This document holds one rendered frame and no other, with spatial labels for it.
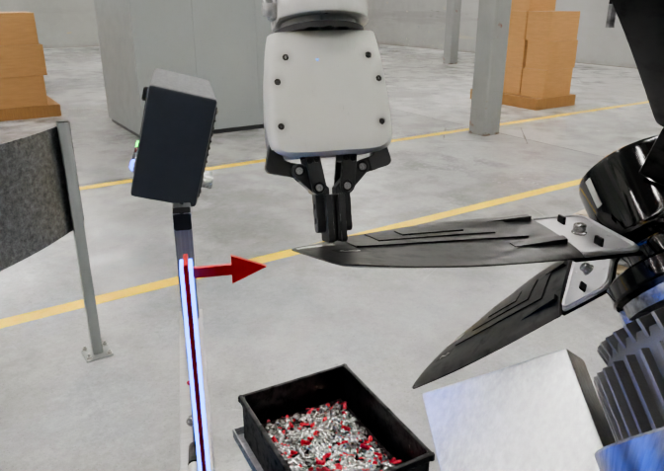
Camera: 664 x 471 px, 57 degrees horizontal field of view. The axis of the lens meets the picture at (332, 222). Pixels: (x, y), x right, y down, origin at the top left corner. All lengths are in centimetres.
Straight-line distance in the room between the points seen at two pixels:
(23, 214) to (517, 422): 193
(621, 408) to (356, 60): 35
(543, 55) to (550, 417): 818
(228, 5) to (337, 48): 625
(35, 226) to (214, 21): 462
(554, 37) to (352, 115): 821
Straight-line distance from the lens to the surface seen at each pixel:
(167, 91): 103
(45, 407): 252
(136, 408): 240
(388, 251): 47
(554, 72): 876
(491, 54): 666
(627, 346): 57
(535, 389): 61
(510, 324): 74
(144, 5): 644
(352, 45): 51
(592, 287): 67
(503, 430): 62
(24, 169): 229
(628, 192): 61
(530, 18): 880
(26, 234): 232
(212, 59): 668
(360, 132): 49
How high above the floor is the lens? 138
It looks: 20 degrees down
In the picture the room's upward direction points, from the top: straight up
